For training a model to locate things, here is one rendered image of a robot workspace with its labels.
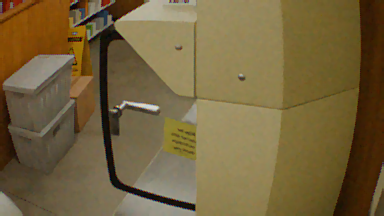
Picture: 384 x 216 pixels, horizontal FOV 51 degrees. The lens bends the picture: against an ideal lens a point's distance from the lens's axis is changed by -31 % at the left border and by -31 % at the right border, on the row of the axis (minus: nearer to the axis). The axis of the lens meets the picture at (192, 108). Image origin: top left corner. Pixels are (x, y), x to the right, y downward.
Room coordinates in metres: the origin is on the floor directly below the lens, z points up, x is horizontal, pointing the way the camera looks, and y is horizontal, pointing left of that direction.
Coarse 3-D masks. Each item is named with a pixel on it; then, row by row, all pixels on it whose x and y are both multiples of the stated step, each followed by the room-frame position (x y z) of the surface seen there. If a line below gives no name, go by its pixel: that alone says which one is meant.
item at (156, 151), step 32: (128, 64) 1.01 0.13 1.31; (128, 96) 1.01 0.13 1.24; (160, 96) 0.98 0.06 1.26; (128, 128) 1.01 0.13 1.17; (160, 128) 0.98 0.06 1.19; (192, 128) 0.96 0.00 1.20; (128, 160) 1.02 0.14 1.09; (160, 160) 0.98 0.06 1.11; (192, 160) 0.96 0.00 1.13; (160, 192) 0.99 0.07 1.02; (192, 192) 0.95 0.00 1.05
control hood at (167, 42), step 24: (120, 24) 0.65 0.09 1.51; (144, 24) 0.64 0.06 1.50; (168, 24) 0.63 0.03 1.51; (192, 24) 0.62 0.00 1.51; (144, 48) 0.64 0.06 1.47; (168, 48) 0.63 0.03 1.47; (192, 48) 0.62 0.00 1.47; (168, 72) 0.63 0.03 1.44; (192, 72) 0.62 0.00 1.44; (192, 96) 0.62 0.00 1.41
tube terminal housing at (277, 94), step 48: (240, 0) 0.60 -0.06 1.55; (288, 0) 0.60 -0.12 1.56; (336, 0) 0.65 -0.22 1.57; (240, 48) 0.60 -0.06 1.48; (288, 48) 0.59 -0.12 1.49; (336, 48) 0.64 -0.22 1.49; (240, 96) 0.60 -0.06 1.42; (288, 96) 0.59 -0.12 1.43; (336, 96) 0.65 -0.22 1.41; (240, 144) 0.60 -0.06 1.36; (288, 144) 0.60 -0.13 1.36; (336, 144) 0.66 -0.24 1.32; (240, 192) 0.60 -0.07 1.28; (288, 192) 0.61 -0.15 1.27; (336, 192) 0.68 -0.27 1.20
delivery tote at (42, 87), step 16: (32, 64) 2.98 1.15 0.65; (48, 64) 2.94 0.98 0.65; (64, 64) 2.91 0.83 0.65; (16, 80) 2.68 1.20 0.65; (32, 80) 2.66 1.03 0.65; (48, 80) 2.69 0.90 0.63; (64, 80) 2.96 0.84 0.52; (16, 96) 2.59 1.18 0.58; (32, 96) 2.53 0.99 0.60; (48, 96) 2.71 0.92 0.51; (64, 96) 2.96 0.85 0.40; (16, 112) 2.61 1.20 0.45; (32, 112) 2.55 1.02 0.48; (48, 112) 2.71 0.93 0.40; (32, 128) 2.57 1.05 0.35
